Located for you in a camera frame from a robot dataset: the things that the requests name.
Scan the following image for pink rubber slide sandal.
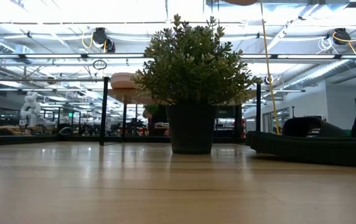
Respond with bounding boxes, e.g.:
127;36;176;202
223;0;259;6
110;72;139;90

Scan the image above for wooden shelf with black legs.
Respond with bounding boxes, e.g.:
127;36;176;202
99;76;262;146

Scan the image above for green plant in black pot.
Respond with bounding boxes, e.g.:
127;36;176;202
130;14;262;156

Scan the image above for small green background plant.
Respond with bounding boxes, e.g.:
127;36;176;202
143;104;160;117

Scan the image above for long ceiling light strip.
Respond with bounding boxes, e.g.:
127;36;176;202
0;53;356;60

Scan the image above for white robot figure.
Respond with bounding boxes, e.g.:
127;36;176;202
19;91;57;128

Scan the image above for long yellow cable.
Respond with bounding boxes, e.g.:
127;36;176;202
260;0;281;135

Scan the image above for black ceiling cable reel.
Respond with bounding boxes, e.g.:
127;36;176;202
91;27;116;54
332;27;352;46

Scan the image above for black metal table frame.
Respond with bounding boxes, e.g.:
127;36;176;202
0;134;248;147

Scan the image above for silver ceiling duct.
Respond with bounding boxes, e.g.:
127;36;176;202
285;58;350;91

